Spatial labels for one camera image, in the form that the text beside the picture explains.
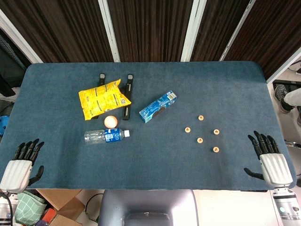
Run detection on brown cardboard box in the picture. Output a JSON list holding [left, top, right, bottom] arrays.
[[36, 189, 86, 226]]

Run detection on blue table cloth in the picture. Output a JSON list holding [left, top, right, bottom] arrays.
[[0, 61, 297, 191]]

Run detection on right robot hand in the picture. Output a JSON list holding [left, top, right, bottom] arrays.
[[243, 130, 294, 190]]

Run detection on grey sneaker shoe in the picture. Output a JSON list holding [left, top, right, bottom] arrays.
[[273, 84, 294, 114]]

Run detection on blue plastic barrel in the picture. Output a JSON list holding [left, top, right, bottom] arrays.
[[0, 115, 9, 136]]

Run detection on grey robot torso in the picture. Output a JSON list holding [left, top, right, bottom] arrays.
[[97, 189, 199, 226]]

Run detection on cream orange ball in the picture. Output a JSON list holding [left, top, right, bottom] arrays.
[[104, 115, 118, 129]]

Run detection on yellow snack bag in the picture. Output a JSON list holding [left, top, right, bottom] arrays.
[[78, 78, 132, 121]]

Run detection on blue cookie box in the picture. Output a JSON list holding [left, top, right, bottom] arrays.
[[138, 90, 178, 124]]

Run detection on white partition frame post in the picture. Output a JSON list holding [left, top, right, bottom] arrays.
[[0, 9, 44, 64], [180, 0, 207, 62], [220, 0, 257, 62], [98, 0, 121, 62], [267, 46, 301, 83]]

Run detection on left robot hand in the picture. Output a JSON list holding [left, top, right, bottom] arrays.
[[0, 138, 45, 194]]

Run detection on clear plastic water bottle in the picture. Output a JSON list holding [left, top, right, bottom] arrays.
[[84, 128, 131, 145]]

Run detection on person leg light trousers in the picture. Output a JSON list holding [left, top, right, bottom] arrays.
[[283, 88, 301, 109]]

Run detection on green checked bag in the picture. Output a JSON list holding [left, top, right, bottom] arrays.
[[14, 190, 47, 226]]

